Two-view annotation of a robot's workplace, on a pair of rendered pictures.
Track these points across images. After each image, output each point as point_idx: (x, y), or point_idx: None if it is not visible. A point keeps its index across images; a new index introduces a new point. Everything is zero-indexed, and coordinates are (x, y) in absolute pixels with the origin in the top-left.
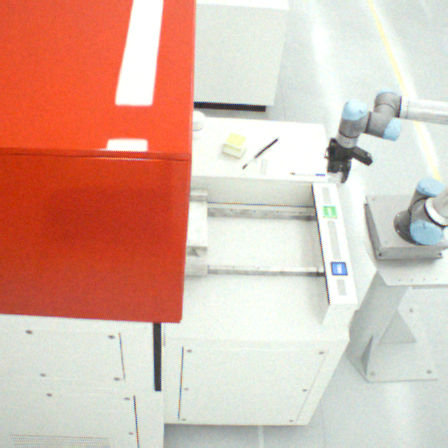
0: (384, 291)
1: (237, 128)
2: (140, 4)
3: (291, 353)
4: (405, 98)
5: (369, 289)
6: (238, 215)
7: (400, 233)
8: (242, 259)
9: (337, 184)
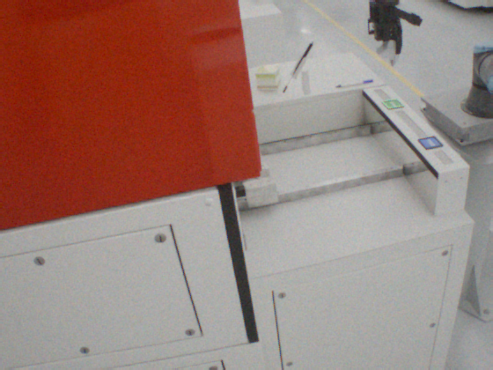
0: (474, 199)
1: None
2: None
3: (410, 263)
4: None
5: None
6: (294, 145)
7: (474, 114)
8: (314, 181)
9: (393, 60)
